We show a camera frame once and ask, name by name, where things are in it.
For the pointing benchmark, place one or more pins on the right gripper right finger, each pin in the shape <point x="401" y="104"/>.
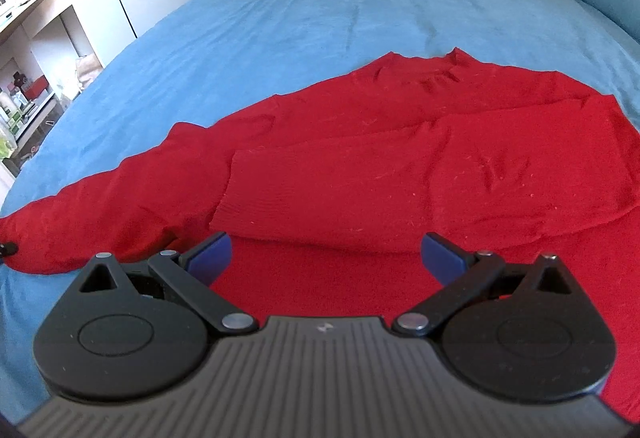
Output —
<point x="516" y="331"/>

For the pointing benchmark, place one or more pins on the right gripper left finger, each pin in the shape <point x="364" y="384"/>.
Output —
<point x="124" y="332"/>

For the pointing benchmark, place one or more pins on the red knit sweater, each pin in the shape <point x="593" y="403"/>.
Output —
<point x="326" y="194"/>

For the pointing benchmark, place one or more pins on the white shelf unit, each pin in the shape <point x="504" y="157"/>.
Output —
<point x="54" y="36"/>

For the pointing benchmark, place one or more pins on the blue bed sheet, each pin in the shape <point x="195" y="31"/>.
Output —
<point x="211" y="58"/>

